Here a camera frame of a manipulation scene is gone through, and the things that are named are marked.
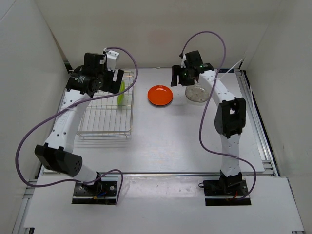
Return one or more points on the front aluminium rail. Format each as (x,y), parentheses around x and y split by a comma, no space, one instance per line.
(171,174)

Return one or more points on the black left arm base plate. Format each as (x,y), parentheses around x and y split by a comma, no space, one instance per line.
(102,192)

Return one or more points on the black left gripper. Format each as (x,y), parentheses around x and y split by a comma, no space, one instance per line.
(112,86)

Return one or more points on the clear textured glass plate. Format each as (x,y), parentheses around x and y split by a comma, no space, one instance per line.
(197,100)

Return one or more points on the white cable tie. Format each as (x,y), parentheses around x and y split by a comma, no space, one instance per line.
(231,69)

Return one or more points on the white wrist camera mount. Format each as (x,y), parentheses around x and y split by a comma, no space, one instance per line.
(111,59)
(184,62)

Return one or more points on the aluminium table edge rail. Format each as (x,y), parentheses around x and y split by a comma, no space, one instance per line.
(263,144)

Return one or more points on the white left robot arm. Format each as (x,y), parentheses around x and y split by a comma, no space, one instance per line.
(97,73)

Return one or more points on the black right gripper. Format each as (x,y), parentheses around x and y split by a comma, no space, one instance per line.
(177,70)

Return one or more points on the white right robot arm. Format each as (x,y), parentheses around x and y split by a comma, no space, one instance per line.
(230,118)

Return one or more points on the chrome wire dish rack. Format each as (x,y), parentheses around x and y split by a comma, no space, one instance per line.
(109,118)

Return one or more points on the orange plastic plate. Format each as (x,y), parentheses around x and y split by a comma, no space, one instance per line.
(160,95)

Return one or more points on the black plastic plate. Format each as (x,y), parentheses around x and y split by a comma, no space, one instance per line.
(161,106)

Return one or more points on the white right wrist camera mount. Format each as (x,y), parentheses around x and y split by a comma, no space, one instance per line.
(184,62)

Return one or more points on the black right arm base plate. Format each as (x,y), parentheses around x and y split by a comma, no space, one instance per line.
(216,196)

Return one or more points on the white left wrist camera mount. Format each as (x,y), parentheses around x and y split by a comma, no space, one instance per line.
(111,59)

